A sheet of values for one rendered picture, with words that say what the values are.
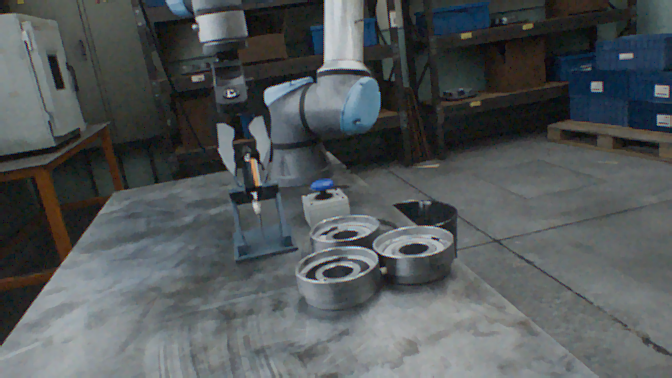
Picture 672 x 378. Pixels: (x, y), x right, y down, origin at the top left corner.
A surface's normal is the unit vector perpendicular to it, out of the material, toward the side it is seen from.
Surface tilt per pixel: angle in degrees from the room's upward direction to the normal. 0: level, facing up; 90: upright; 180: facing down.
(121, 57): 90
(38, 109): 90
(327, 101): 73
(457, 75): 90
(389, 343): 0
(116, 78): 90
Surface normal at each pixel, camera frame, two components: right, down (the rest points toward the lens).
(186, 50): 0.21, 0.24
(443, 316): -0.14, -0.95
